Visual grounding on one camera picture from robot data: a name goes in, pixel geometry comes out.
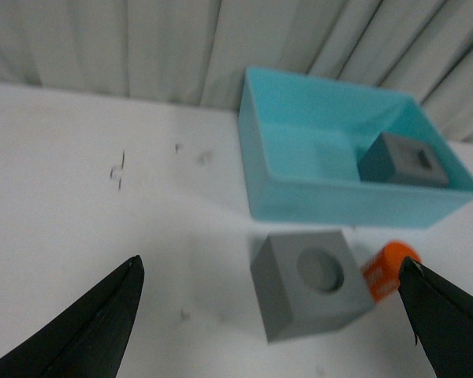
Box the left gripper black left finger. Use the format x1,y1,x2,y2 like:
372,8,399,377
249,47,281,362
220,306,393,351
0,255,144,377

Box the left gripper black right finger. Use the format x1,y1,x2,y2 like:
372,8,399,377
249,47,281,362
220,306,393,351
398,257,473,377

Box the white curtain backdrop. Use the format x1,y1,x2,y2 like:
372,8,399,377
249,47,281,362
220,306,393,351
0,1,473,143

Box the gray cube with square hole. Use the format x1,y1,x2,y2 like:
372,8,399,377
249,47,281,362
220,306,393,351
357,132,449,188

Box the blue plastic box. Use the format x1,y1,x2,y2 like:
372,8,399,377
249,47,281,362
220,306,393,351
237,67,473,228

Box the orange cylinder part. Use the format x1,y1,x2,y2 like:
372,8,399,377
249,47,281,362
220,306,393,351
360,240,422,303

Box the gray cube with round hole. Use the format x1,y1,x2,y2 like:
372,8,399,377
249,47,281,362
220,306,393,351
251,230,374,343

